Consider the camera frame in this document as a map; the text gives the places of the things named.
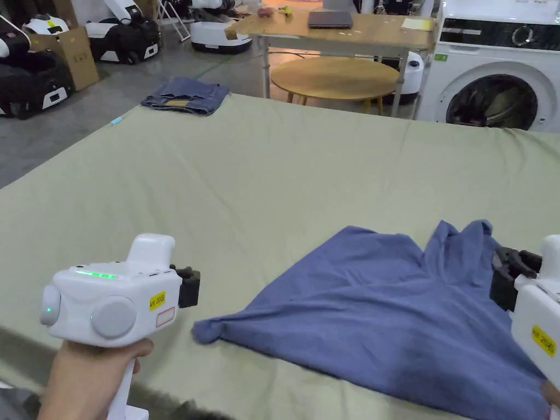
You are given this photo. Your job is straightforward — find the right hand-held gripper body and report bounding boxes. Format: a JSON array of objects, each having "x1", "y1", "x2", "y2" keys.
[{"x1": 489, "y1": 235, "x2": 560, "y2": 382}]

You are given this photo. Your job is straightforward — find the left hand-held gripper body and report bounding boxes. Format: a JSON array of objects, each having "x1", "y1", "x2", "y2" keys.
[{"x1": 40, "y1": 234, "x2": 201, "y2": 420}]

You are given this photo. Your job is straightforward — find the blue shirt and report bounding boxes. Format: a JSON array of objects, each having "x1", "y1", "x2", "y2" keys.
[{"x1": 192, "y1": 220, "x2": 553, "y2": 420}]

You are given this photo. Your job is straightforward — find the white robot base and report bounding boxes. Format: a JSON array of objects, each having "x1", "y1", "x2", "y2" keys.
[{"x1": 190, "y1": 0, "x2": 254, "y2": 56}]

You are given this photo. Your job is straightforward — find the person's right hand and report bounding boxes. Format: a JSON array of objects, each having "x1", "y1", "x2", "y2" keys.
[{"x1": 540, "y1": 380, "x2": 560, "y2": 406}]

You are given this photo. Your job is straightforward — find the person's left hand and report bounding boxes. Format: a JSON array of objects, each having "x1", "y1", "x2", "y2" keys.
[{"x1": 37, "y1": 338, "x2": 155, "y2": 420}]

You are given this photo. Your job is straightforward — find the bed with pale green sheet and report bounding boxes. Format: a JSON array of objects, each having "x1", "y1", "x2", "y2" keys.
[{"x1": 0, "y1": 92, "x2": 560, "y2": 420}]

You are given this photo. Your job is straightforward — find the folded blue jeans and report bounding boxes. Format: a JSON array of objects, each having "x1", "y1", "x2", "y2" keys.
[{"x1": 140, "y1": 77, "x2": 231, "y2": 117}]

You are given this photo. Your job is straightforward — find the white washing machine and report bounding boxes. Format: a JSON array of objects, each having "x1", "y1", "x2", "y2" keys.
[{"x1": 415, "y1": 0, "x2": 560, "y2": 132}]

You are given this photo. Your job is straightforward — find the black and white robot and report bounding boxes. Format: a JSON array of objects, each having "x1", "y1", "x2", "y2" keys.
[
  {"x1": 85, "y1": 0, "x2": 161, "y2": 65},
  {"x1": 0, "y1": 13, "x2": 74, "y2": 120}
]

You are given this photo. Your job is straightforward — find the brown cardboard carton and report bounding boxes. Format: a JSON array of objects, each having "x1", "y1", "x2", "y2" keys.
[{"x1": 28, "y1": 26, "x2": 101, "y2": 92}]

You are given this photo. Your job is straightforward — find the round wooden table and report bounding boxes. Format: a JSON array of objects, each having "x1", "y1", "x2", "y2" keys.
[{"x1": 270, "y1": 56, "x2": 399, "y2": 117}]

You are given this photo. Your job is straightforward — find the white step ladder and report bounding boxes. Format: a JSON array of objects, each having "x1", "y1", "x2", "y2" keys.
[{"x1": 156, "y1": 0, "x2": 192, "y2": 43}]

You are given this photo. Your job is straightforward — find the rectangular wooden table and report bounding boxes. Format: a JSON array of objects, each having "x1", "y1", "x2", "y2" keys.
[{"x1": 224, "y1": 6, "x2": 440, "y2": 119}]

